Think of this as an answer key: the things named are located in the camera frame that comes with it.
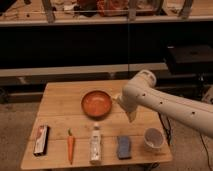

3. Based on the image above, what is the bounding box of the white plastic bottle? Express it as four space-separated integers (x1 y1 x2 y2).
90 123 102 165

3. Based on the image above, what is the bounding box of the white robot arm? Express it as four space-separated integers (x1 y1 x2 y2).
116 70 213 138

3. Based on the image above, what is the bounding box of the orange ceramic bowl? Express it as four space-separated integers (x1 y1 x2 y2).
81 90 112 118

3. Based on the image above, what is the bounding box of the white cup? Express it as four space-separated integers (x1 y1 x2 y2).
143 128 164 152

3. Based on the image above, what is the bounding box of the blue sponge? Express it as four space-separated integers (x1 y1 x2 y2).
117 136 131 160

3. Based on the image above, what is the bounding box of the wooden table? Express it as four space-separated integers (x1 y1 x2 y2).
21 80 172 171

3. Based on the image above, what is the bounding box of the orange toy carrot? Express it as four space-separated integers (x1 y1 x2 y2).
67 129 75 164

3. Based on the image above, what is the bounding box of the black box on right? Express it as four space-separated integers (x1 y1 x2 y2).
165 45 213 74

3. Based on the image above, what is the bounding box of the red and black box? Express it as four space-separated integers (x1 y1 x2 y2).
33 125 49 156

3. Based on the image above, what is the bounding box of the red object on shelf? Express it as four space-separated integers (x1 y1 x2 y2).
97 0 128 16

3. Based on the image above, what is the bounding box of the long workbench shelf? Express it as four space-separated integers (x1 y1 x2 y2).
0 0 213 27

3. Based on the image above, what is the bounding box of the black cable on floor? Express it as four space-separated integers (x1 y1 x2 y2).
199 133 213 171

